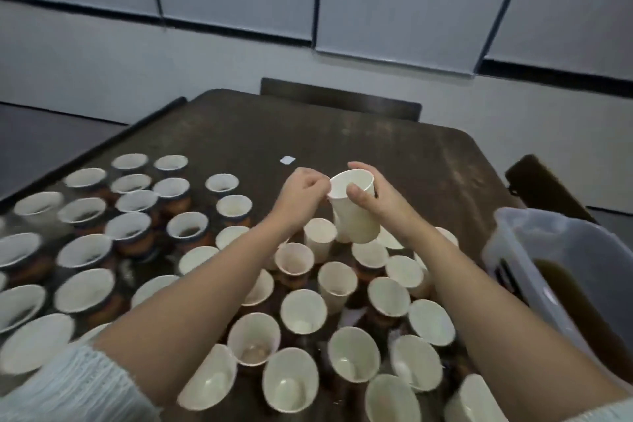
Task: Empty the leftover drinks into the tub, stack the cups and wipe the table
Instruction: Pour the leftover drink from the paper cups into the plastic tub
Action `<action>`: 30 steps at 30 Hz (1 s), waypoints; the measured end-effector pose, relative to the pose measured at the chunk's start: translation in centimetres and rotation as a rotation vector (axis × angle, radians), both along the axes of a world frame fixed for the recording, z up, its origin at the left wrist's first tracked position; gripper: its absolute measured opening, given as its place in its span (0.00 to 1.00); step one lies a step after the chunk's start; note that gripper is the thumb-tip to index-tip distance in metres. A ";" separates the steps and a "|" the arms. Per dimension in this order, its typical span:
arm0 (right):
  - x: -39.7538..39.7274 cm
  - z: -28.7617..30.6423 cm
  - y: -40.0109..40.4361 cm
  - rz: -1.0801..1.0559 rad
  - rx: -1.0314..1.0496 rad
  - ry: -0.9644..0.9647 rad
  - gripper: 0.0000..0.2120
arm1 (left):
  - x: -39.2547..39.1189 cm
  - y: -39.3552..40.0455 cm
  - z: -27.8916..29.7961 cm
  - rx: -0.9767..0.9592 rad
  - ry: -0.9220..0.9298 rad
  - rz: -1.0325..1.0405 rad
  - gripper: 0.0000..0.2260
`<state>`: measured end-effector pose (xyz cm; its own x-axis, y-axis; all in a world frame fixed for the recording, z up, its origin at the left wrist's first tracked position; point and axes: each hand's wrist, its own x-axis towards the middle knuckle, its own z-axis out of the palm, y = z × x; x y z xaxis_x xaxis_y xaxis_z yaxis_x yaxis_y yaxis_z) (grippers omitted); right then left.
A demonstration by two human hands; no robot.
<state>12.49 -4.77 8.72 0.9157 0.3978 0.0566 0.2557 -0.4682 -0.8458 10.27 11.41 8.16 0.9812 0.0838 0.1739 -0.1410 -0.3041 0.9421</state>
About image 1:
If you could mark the white paper cup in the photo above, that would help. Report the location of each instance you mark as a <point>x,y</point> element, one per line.
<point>354,224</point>

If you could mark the group of paper cups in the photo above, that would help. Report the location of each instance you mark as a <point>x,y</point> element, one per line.
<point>119,229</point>

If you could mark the person's left forearm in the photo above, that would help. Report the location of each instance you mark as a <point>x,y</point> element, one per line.
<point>188,313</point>

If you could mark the small white paper label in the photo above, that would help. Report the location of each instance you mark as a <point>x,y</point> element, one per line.
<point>287,160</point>

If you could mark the person's left hand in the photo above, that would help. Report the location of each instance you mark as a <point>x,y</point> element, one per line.
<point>295,201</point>

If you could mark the person's right forearm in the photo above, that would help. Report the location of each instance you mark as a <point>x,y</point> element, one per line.
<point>504,328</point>

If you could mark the dark wooden table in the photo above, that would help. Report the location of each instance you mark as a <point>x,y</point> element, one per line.
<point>415,150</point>

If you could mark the person's right hand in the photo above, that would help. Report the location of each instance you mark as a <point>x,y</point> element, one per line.
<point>391,207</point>

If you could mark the clear plastic storage bin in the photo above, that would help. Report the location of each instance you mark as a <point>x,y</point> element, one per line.
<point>554,249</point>

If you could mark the dark wooden chair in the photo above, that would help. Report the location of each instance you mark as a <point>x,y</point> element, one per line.
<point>544,189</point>
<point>341,100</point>

